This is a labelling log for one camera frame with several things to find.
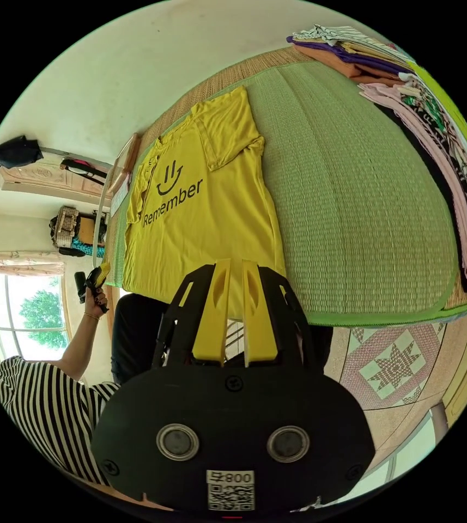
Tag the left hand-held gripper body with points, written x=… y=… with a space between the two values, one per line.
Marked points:
x=87 y=286

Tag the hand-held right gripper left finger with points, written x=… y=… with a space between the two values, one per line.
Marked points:
x=213 y=314

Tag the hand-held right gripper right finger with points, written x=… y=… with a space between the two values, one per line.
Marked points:
x=258 y=318

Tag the person's left forearm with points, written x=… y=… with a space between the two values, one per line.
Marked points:
x=78 y=347

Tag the yellow short sleeve shirt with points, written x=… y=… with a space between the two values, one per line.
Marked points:
x=200 y=241

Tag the person's left hand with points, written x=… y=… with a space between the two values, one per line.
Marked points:
x=95 y=301

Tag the shelf with bags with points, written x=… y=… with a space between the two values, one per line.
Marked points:
x=74 y=231

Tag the window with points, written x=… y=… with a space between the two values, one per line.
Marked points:
x=33 y=318

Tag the pink patterned curtain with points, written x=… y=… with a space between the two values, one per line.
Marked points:
x=25 y=263

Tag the person's body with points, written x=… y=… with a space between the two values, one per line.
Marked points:
x=45 y=404

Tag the bed with green woven mat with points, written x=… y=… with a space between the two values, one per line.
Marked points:
x=347 y=212

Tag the black bag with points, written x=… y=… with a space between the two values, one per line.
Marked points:
x=16 y=152

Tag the pile of clothes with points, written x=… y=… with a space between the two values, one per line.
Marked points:
x=433 y=135

